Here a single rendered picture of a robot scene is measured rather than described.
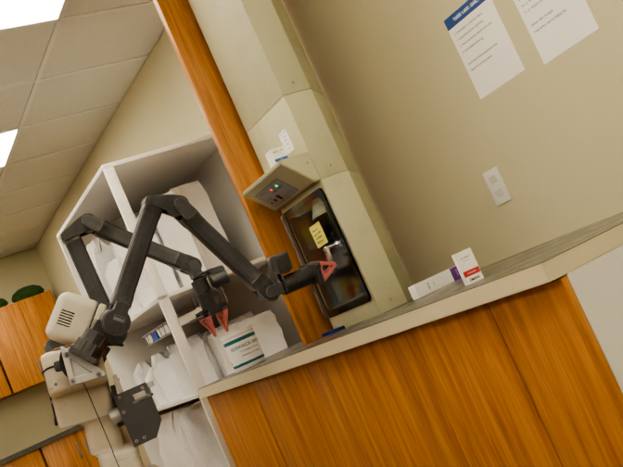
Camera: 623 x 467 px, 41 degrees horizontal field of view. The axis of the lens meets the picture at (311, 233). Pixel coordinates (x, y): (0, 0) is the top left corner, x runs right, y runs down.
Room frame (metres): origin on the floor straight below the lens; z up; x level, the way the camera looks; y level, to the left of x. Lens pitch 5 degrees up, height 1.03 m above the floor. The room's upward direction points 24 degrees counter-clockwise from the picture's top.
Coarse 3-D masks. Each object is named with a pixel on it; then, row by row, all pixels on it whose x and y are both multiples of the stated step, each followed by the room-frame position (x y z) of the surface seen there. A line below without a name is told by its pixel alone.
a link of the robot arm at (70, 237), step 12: (72, 228) 2.74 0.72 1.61; (84, 228) 2.75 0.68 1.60; (72, 240) 2.74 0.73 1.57; (72, 252) 2.74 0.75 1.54; (84, 252) 2.75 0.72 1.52; (84, 264) 2.75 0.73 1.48; (84, 276) 2.74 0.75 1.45; (96, 276) 2.76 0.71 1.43; (96, 288) 2.75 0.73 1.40; (96, 300) 2.75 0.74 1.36; (108, 300) 2.76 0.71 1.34; (108, 336) 2.72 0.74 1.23; (120, 336) 2.73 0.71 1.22
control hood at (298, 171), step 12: (300, 156) 2.63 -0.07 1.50; (276, 168) 2.63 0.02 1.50; (288, 168) 2.61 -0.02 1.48; (300, 168) 2.62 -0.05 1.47; (312, 168) 2.65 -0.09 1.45; (264, 180) 2.72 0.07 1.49; (288, 180) 2.68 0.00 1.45; (300, 180) 2.66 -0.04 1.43; (312, 180) 2.64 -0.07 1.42; (252, 192) 2.82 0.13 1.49; (300, 192) 2.73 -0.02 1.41; (264, 204) 2.88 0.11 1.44
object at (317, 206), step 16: (320, 192) 2.66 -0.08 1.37; (304, 208) 2.77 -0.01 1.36; (320, 208) 2.69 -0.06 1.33; (288, 224) 2.89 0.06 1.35; (304, 224) 2.81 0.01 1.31; (320, 224) 2.73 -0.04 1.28; (336, 224) 2.65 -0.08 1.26; (304, 240) 2.85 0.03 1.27; (336, 240) 2.69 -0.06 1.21; (304, 256) 2.88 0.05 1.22; (320, 256) 2.80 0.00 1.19; (336, 256) 2.72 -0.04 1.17; (336, 272) 2.76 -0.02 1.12; (352, 272) 2.68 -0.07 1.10; (320, 288) 2.88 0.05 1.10; (336, 288) 2.79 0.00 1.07; (352, 288) 2.71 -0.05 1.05; (336, 304) 2.83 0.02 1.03; (352, 304) 2.74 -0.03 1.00
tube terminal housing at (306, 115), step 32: (288, 96) 2.66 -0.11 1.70; (320, 96) 2.81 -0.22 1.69; (256, 128) 2.86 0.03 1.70; (288, 128) 2.70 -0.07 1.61; (320, 128) 2.69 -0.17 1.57; (320, 160) 2.66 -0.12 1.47; (352, 160) 2.87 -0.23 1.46; (352, 192) 2.70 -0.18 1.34; (352, 224) 2.67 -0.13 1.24; (384, 256) 2.70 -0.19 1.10; (384, 288) 2.68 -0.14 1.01; (352, 320) 2.80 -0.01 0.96
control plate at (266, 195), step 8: (272, 184) 2.73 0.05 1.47; (280, 184) 2.72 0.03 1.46; (288, 184) 2.70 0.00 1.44; (264, 192) 2.80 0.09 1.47; (272, 192) 2.78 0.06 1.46; (280, 192) 2.77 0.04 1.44; (288, 192) 2.75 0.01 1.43; (296, 192) 2.74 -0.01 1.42; (264, 200) 2.85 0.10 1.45; (272, 200) 2.84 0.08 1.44; (280, 200) 2.82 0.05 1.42
